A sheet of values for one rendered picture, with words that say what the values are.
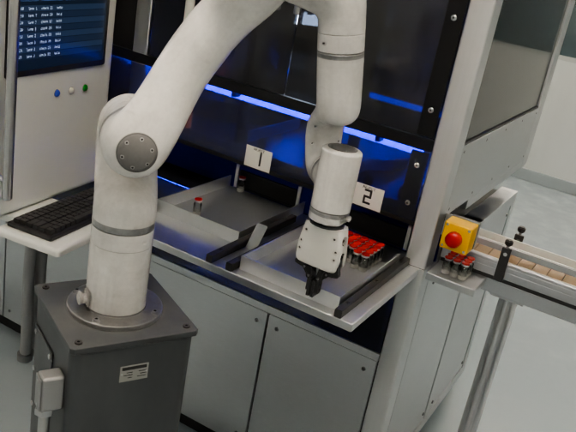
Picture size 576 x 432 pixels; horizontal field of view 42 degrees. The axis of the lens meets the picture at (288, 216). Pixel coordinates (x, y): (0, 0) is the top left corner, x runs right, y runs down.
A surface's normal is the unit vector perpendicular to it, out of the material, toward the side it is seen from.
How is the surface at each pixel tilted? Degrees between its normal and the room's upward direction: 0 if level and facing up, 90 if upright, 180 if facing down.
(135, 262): 90
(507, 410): 0
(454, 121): 90
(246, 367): 90
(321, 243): 91
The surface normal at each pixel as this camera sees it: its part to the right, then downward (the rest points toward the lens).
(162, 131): 0.58, 0.06
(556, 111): -0.50, 0.23
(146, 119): 0.36, -0.09
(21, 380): 0.17, -0.92
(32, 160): 0.91, 0.29
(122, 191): 0.07, -0.70
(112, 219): -0.14, 0.32
